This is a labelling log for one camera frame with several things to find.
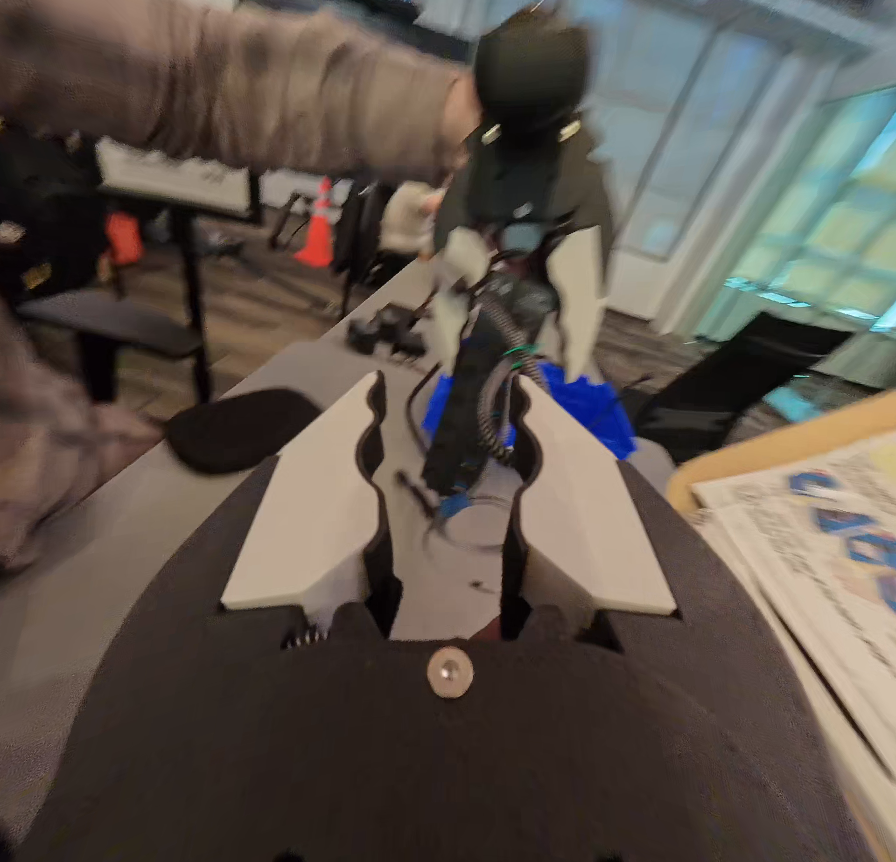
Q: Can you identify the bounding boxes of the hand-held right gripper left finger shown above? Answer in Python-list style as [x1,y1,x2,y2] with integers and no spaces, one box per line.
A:
[222,373,397,636]

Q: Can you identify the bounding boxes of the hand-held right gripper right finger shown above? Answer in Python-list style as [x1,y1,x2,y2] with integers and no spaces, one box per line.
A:
[502,377,677,636]

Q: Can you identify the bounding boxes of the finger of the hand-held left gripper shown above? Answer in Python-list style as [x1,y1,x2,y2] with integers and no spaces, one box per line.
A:
[551,226,611,383]
[429,226,494,370]

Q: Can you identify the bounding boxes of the black seven-port USB hub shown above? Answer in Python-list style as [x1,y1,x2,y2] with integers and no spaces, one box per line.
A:
[397,373,522,552]

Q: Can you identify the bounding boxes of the person's left forearm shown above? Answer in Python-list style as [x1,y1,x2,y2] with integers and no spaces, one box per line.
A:
[0,0,470,187]

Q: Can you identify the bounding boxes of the person's left hand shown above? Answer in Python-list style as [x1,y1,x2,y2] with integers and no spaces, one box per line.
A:
[443,73,483,145]

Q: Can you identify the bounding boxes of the black battery chargers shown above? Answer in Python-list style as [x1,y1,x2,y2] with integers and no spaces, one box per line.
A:
[346,303,429,361]

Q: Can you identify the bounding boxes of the blue plastic bin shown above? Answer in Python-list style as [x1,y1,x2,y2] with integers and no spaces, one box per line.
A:
[423,363,639,461]

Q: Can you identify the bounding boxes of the instruction sheet on stand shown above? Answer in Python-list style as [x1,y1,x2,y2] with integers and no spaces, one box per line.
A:
[665,387,896,821]

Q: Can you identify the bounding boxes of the black foam wrist rest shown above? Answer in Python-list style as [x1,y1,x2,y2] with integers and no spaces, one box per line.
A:
[164,387,327,477]

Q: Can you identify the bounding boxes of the orange traffic cone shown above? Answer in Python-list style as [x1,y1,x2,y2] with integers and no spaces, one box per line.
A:
[293,177,338,270]

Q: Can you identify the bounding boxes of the printed instruction sheet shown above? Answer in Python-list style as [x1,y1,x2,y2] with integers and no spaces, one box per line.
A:
[693,436,896,782]

